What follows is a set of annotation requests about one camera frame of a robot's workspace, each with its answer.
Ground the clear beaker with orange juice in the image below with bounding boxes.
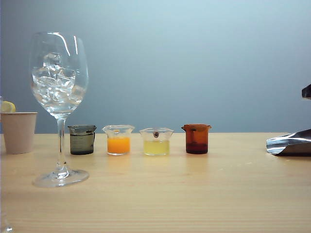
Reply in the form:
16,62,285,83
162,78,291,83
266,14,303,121
102,124,136,156

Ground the yellow lemon slice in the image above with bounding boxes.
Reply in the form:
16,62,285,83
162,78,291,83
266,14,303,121
0,100,17,114

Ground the smoky grey glass beaker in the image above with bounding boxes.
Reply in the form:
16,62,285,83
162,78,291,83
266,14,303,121
67,124,97,155

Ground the clear beaker with yellow liquid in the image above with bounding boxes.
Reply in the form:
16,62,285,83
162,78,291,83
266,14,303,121
139,128,174,156

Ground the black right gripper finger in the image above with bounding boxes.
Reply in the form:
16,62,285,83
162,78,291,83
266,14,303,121
301,83,311,100

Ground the amber glass beaker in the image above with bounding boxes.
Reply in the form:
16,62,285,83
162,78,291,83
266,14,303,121
181,123,212,154

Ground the stainless steel ice scoop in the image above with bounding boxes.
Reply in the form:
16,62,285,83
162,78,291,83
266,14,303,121
265,129,311,157

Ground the beige paper cup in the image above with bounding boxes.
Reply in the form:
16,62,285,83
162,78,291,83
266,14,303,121
0,111,38,155

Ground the clear wine glass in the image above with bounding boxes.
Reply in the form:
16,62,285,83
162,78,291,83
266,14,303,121
30,31,89,188

